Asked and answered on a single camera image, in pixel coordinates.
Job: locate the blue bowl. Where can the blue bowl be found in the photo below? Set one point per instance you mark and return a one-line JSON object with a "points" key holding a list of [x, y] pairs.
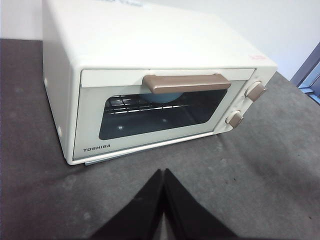
{"points": [[160, 98]]}

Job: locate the beige oven knob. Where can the beige oven knob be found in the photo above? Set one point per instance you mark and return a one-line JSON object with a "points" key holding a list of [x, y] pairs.
{"points": [[234, 119], [256, 91]]}

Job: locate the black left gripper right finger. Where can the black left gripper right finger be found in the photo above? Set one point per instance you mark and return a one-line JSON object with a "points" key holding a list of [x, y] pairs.
{"points": [[190, 212]]}

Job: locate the cream Toshiba toaster oven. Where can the cream Toshiba toaster oven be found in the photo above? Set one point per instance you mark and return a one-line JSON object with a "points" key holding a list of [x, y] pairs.
{"points": [[150, 37]]}

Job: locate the grey blue metal frame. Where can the grey blue metal frame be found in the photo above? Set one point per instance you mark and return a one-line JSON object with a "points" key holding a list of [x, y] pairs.
{"points": [[306, 70]]}

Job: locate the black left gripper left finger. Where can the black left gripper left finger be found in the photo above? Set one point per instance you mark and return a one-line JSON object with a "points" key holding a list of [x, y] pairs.
{"points": [[140, 212]]}

